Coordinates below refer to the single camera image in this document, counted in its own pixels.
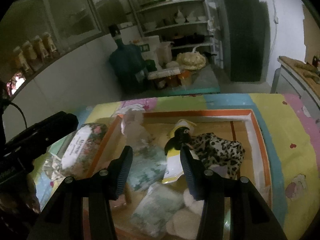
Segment yellow penguin snack bag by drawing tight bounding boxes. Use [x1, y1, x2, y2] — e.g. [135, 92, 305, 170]
[162, 119, 200, 184]

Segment green floral tissue pack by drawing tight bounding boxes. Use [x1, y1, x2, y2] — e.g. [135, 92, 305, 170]
[127, 146, 167, 191]

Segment dark refrigerator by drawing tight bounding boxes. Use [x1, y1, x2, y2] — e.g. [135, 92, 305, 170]
[215, 0, 266, 82]

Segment orange rimmed cardboard tray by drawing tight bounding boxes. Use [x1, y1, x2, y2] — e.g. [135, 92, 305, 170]
[86, 109, 273, 239]

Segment cream floral cloth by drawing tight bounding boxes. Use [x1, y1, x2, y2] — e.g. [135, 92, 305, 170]
[42, 154, 63, 181]

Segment metal shelving rack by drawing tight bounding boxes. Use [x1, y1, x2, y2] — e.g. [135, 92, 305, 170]
[129, 0, 219, 64]

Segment leopard print cloth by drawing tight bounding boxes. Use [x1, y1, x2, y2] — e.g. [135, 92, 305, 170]
[189, 133, 245, 179]

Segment phone showing video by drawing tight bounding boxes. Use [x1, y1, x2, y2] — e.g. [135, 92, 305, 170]
[7, 72, 26, 96]

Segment colourful cartoon bed sheet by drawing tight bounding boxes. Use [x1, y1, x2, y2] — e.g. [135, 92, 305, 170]
[32, 93, 320, 240]

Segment clear plastic bag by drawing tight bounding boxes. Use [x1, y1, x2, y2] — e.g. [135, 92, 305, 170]
[121, 109, 153, 151]

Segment kitchen counter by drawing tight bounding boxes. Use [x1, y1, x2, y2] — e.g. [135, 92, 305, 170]
[271, 56, 319, 112]

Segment amber jars on sill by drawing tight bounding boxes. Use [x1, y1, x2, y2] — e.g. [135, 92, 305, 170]
[12, 32, 60, 76]

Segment large floral tissue pack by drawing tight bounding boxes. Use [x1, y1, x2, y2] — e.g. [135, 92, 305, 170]
[60, 123, 107, 179]

